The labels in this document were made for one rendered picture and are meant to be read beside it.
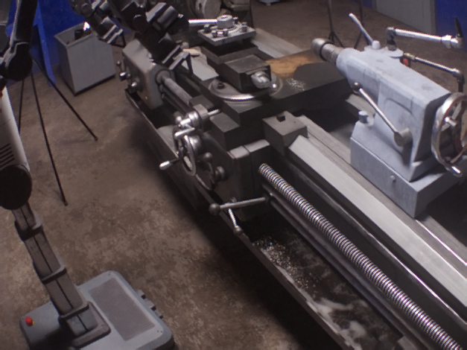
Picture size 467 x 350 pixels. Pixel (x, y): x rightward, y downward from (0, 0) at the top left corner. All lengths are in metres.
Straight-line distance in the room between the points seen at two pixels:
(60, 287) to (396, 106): 1.29
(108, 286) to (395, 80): 1.45
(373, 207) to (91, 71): 3.49
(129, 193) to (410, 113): 2.07
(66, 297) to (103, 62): 3.08
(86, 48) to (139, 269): 2.45
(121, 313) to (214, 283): 0.60
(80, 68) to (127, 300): 2.83
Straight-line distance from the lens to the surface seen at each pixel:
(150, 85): 2.63
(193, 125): 1.82
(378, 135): 1.47
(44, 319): 2.16
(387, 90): 1.43
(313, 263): 1.89
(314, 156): 1.64
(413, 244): 1.34
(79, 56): 4.46
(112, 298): 2.11
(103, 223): 2.92
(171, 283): 2.46
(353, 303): 1.75
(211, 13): 2.37
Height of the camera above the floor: 1.77
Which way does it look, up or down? 35 degrees down
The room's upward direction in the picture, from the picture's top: 8 degrees counter-clockwise
